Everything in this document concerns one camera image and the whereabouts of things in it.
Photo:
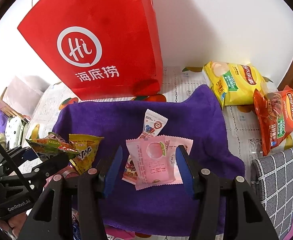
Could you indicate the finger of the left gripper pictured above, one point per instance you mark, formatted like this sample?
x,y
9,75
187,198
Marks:
x,y
49,167

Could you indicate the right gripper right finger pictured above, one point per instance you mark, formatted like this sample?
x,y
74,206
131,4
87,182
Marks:
x,y
204,186

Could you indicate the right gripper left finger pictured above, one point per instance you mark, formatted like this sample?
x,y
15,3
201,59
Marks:
x,y
95,184

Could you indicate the green orange snack packet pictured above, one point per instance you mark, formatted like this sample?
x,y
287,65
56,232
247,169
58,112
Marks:
x,y
50,146

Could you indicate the yellow snack packet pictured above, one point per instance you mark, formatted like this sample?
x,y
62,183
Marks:
x,y
87,147

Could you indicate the pink peach snack packet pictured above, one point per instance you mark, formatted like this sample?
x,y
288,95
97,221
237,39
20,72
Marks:
x,y
153,164

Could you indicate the pink white long snack packet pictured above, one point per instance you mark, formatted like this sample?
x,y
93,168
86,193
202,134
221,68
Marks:
x,y
152,126

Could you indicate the pale pink snack packet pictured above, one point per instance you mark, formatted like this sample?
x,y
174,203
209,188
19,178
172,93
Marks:
x,y
171,144

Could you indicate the pink strawberry snack packet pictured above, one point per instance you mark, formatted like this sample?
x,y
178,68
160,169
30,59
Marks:
x,y
111,232

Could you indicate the fruit print tablecloth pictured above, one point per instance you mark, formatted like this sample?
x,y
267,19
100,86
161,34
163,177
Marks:
x,y
243,134

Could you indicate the grey checked folded cloth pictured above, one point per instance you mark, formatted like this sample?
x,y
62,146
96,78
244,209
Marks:
x,y
272,181

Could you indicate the white plastic bag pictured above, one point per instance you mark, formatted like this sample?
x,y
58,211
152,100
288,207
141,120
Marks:
x,y
23,95

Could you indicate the red-orange chips bag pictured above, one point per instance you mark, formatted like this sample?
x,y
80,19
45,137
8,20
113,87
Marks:
x,y
275,115

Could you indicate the yellow chips bag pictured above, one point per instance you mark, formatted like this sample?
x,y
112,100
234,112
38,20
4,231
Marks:
x,y
234,84

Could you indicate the red paper shopping bag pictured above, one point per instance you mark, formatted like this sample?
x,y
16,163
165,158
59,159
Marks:
x,y
98,48

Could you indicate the wooden bed frame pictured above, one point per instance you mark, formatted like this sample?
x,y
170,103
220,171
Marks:
x,y
8,110

